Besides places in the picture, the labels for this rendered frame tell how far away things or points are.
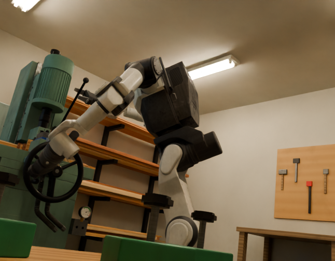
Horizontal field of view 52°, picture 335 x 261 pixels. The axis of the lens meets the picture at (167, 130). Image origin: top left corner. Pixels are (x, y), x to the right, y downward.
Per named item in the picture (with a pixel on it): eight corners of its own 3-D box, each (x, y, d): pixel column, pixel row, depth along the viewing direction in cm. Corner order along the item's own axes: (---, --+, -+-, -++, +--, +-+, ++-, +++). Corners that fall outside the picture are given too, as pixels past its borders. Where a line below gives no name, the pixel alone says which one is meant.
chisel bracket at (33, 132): (35, 140, 186) (39, 126, 188) (26, 143, 196) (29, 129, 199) (47, 144, 190) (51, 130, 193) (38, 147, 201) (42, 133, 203)
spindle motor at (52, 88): (38, 100, 186) (52, 49, 195) (26, 106, 199) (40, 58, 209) (68, 111, 196) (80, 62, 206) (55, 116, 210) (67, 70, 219)
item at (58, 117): (51, 126, 216) (57, 104, 220) (45, 128, 222) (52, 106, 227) (64, 130, 221) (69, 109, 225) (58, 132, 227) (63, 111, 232)
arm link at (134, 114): (128, 106, 226) (154, 115, 233) (125, 121, 223) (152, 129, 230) (134, 103, 216) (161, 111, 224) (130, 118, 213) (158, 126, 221)
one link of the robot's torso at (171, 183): (207, 250, 154) (195, 151, 171) (197, 249, 138) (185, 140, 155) (175, 254, 158) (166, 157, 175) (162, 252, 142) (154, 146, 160)
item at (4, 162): (-1, 165, 162) (1, 157, 163) (-13, 168, 177) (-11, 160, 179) (76, 183, 185) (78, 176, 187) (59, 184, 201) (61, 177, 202)
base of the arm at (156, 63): (162, 88, 159) (166, 71, 166) (150, 68, 150) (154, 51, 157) (134, 94, 165) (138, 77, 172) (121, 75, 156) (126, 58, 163)
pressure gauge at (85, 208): (78, 220, 177) (82, 205, 179) (75, 220, 179) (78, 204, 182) (89, 222, 180) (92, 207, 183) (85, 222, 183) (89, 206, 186)
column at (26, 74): (-3, 172, 193) (31, 59, 214) (-13, 174, 209) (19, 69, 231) (36, 181, 206) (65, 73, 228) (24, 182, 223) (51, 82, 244)
